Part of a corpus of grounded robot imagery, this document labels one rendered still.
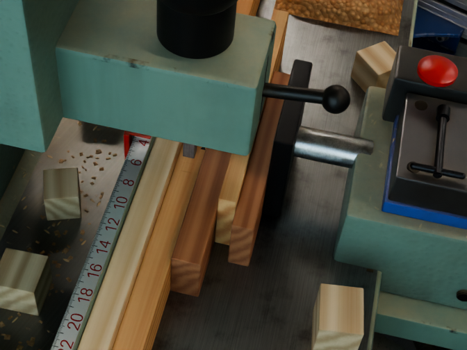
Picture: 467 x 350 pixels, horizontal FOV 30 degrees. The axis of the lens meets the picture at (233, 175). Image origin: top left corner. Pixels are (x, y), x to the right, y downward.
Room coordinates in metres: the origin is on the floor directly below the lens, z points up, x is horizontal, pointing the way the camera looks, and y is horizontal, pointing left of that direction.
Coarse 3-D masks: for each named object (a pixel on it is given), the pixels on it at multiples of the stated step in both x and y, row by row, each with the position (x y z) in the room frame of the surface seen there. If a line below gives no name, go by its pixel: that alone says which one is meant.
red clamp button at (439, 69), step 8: (432, 56) 0.49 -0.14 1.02; (440, 56) 0.49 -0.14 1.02; (424, 64) 0.48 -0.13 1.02; (432, 64) 0.48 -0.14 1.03; (440, 64) 0.48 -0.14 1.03; (448, 64) 0.48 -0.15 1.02; (424, 72) 0.47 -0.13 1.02; (432, 72) 0.47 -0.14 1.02; (440, 72) 0.47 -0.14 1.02; (448, 72) 0.47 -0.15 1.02; (456, 72) 0.48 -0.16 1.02; (424, 80) 0.47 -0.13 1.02; (432, 80) 0.47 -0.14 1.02; (440, 80) 0.47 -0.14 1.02; (448, 80) 0.47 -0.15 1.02
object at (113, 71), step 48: (96, 0) 0.46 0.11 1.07; (144, 0) 0.46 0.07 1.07; (96, 48) 0.41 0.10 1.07; (144, 48) 0.42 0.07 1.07; (240, 48) 0.43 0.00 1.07; (96, 96) 0.41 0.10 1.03; (144, 96) 0.40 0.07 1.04; (192, 96) 0.40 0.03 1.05; (240, 96) 0.39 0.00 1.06; (192, 144) 0.40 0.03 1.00; (240, 144) 0.39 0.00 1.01
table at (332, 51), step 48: (288, 48) 0.62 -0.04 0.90; (336, 48) 0.62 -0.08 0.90; (288, 192) 0.44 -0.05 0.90; (336, 192) 0.45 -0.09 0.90; (288, 240) 0.40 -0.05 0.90; (240, 288) 0.35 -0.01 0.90; (288, 288) 0.35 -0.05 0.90; (192, 336) 0.30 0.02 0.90; (240, 336) 0.31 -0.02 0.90; (288, 336) 0.31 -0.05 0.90; (432, 336) 0.35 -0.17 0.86
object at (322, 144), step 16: (304, 64) 0.50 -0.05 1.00; (304, 80) 0.48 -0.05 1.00; (288, 112) 0.44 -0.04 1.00; (288, 128) 0.43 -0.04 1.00; (304, 128) 0.46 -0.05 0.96; (288, 144) 0.41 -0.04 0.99; (304, 144) 0.45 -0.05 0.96; (320, 144) 0.45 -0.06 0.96; (336, 144) 0.45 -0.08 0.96; (352, 144) 0.45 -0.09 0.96; (368, 144) 0.45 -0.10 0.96; (272, 160) 0.41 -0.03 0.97; (288, 160) 0.41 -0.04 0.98; (320, 160) 0.44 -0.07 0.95; (336, 160) 0.44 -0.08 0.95; (352, 160) 0.44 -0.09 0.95; (272, 176) 0.41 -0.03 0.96; (288, 176) 0.44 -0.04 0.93; (272, 192) 0.41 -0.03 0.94; (272, 208) 0.41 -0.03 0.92
